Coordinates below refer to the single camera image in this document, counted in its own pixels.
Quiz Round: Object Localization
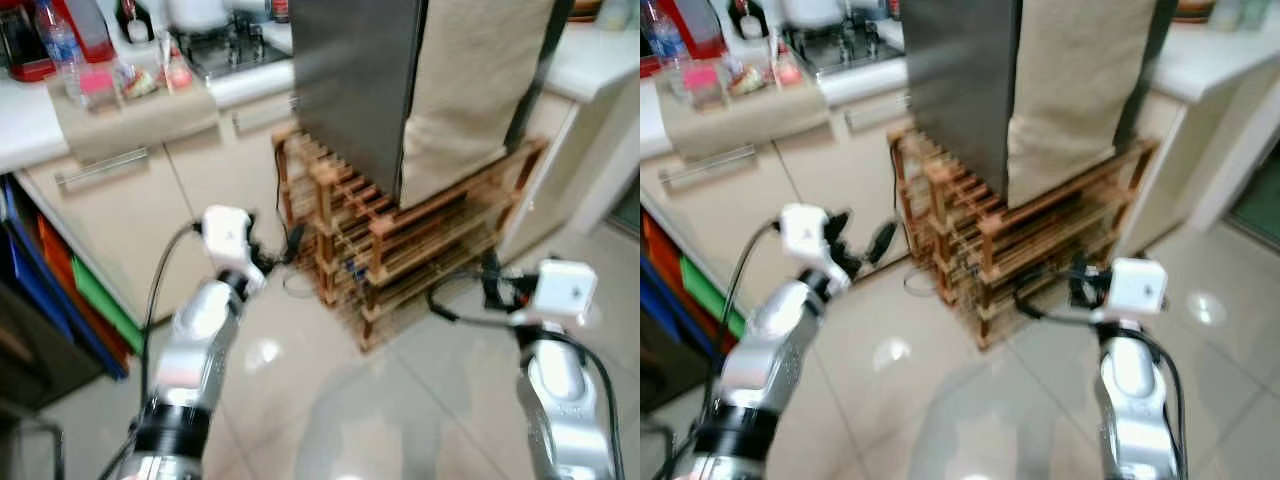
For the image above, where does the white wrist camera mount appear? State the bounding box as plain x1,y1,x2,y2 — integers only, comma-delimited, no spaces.
528,260,599,327
202,205,254,273
1100,257,1169,326
778,203,831,271

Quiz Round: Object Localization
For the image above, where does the mini fridge door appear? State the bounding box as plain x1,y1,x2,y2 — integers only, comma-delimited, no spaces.
400,0,578,209
1005,0,1183,209

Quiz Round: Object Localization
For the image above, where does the long metal drawer handle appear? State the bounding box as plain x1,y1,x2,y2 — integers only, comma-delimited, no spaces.
55,147,143,191
660,145,759,189

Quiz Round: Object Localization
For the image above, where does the clear blue-capped water bottle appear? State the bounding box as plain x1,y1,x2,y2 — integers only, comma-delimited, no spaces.
35,0,89,106
643,0,691,73

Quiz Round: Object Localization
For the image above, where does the clear snack packet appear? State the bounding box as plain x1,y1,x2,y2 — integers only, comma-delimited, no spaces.
118,65,161,101
727,62,769,98

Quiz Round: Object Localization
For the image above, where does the wooden slatted rack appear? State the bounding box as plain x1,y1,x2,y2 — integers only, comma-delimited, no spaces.
888,125,1161,351
272,125,551,353

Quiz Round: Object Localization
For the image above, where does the dark counter bottle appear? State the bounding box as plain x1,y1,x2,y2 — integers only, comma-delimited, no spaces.
727,0,769,41
115,0,158,43

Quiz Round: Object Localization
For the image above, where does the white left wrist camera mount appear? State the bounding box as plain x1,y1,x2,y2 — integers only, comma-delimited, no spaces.
778,203,831,271
202,205,254,273

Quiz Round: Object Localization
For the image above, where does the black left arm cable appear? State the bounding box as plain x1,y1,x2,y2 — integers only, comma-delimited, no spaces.
95,220,208,480
650,220,783,480

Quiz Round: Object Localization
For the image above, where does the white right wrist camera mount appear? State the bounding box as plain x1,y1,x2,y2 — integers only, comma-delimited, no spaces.
1100,257,1169,326
528,260,599,327

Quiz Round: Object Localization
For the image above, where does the red snack packet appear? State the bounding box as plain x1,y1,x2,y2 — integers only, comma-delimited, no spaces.
160,48,197,93
772,45,806,89

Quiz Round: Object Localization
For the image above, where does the green board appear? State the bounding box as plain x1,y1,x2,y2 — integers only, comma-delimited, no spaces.
680,255,749,341
70,255,146,353

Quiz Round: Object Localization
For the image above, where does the blue board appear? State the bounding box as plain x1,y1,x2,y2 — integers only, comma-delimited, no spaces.
0,175,126,381
640,255,721,358

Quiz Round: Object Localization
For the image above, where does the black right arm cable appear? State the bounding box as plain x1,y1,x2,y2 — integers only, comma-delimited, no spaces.
1013,268,1191,480
427,270,626,480

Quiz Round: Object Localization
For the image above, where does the beige cloth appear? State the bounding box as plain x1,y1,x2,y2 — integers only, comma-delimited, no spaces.
1005,0,1166,209
398,0,557,209

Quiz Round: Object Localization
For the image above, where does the white pot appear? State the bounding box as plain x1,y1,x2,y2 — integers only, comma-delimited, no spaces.
780,0,851,29
165,0,233,31

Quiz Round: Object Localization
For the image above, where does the dark storage shelf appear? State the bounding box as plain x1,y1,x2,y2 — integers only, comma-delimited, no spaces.
0,280,111,413
640,300,716,416

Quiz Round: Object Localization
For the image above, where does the beige counter towel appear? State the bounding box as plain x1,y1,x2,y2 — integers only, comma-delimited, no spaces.
655,75,833,161
48,75,221,166

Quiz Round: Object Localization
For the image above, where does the dark green glass door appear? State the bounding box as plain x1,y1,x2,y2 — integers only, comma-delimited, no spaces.
610,175,641,239
1228,140,1280,251

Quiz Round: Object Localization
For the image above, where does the pink packet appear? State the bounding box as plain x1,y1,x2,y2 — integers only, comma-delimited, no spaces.
78,65,119,109
680,62,728,106

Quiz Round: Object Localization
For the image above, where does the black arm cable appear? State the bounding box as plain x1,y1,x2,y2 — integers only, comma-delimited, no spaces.
427,270,626,480
1013,268,1191,480
650,220,783,480
95,220,208,480

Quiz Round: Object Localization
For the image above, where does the grey mini fridge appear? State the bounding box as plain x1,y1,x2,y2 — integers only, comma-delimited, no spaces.
900,0,1183,211
288,0,578,211

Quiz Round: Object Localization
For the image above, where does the orange board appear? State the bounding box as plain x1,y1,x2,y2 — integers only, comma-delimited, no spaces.
38,215,136,366
645,210,741,351

